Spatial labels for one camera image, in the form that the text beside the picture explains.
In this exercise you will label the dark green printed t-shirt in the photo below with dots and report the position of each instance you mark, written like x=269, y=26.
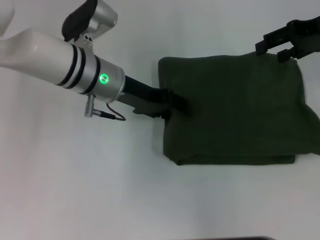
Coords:
x=237, y=107

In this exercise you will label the dark rounded panel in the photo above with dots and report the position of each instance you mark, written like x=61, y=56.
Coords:
x=250, y=238

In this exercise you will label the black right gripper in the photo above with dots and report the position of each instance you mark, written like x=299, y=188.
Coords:
x=306, y=37

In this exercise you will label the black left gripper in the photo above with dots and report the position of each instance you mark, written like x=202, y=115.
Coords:
x=147, y=98

